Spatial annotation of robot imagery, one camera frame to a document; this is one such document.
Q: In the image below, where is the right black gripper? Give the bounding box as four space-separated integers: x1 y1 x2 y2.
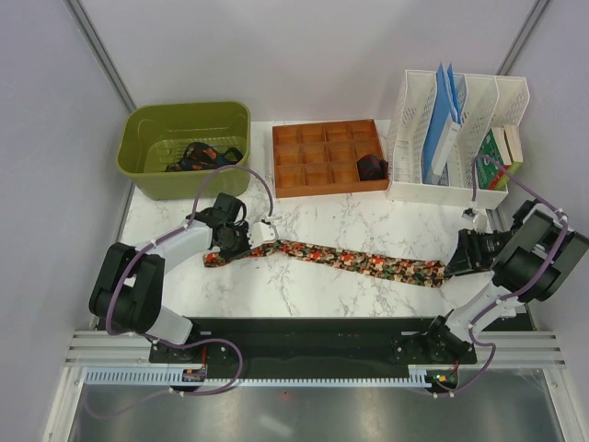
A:
443 228 517 277

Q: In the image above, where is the colourful floral patterned tie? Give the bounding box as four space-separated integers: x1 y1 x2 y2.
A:
202 239 455 289

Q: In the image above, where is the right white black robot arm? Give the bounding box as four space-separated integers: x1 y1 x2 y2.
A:
421 199 588 363

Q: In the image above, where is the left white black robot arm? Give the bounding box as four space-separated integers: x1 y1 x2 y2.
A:
88 193 250 362

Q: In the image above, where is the green book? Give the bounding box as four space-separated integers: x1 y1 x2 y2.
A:
477 127 523 191

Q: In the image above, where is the dark blue orange tie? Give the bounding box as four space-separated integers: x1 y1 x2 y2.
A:
166 142 244 172

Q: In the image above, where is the orange compartment tray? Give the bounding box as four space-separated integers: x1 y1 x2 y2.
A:
272 120 389 198

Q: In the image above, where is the rolled dark red tie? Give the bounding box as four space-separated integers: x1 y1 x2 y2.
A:
356 154 388 181

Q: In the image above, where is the white booklet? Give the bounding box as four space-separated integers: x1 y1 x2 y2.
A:
431 115 461 176

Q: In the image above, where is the beige paperback book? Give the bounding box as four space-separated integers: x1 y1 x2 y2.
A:
503 125 524 165

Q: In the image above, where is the olive green plastic bin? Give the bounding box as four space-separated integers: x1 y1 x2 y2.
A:
116 101 251 200

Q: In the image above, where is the blue folder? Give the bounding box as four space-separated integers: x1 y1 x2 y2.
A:
422 63 468 185

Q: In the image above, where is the white plastic file organizer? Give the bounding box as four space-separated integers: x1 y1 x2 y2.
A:
387 66 530 209

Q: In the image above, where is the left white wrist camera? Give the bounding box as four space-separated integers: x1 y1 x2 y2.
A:
248 219 279 248

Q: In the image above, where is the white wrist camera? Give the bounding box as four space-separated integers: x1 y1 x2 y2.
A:
248 219 279 248
462 202 489 233

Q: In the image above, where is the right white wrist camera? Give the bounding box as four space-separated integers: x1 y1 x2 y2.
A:
462 202 489 233

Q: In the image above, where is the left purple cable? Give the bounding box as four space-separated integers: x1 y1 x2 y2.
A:
85 164 275 419

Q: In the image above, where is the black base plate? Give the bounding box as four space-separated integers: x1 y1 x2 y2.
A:
149 317 477 378

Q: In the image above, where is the aluminium frame rail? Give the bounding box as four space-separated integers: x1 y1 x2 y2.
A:
42 331 585 441

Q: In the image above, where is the white slotted cable duct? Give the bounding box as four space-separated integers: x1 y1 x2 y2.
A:
84 367 448 388

